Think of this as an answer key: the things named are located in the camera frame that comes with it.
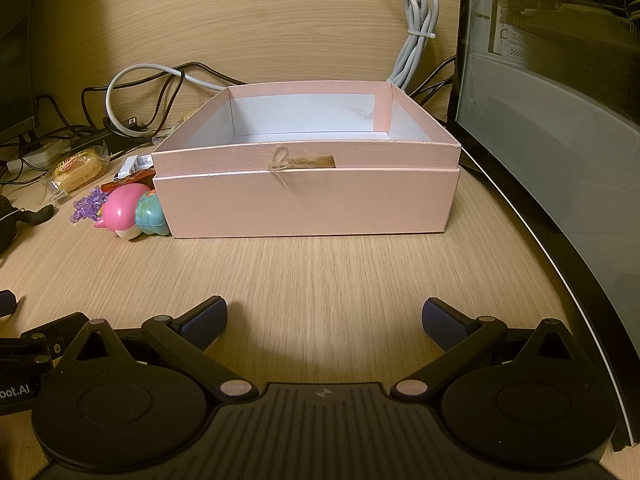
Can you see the orange-brown snack packet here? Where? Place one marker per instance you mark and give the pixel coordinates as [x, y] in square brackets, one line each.
[140, 177]

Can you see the black monitor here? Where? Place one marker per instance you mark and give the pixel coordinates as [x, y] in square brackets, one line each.
[15, 60]

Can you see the black plush toy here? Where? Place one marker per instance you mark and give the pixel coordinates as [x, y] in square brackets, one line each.
[10, 220]

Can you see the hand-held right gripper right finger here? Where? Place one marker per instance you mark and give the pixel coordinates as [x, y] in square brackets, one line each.
[445, 322]

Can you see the purple crystal beads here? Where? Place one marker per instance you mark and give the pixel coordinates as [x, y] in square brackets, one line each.
[90, 205]

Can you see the white power strip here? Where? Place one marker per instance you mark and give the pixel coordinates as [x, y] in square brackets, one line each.
[40, 155]

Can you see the pink cardboard box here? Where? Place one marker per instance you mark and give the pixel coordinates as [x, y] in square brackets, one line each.
[310, 200]

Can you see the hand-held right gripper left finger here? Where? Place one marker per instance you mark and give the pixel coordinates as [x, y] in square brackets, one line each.
[205, 322]

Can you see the white plastic battery holder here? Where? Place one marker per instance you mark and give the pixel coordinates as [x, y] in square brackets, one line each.
[131, 165]

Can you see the computer case with glass panel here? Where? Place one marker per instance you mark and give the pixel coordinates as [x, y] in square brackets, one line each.
[550, 110]

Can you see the yellow pastry snack packet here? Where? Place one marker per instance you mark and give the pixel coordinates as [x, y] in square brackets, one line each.
[77, 170]

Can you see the pink toy figure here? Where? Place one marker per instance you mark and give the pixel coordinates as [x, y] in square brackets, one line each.
[120, 210]

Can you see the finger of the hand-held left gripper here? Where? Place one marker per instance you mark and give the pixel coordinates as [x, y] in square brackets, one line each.
[55, 332]
[7, 302]

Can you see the teal toy figure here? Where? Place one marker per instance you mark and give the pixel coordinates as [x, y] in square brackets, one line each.
[150, 215]

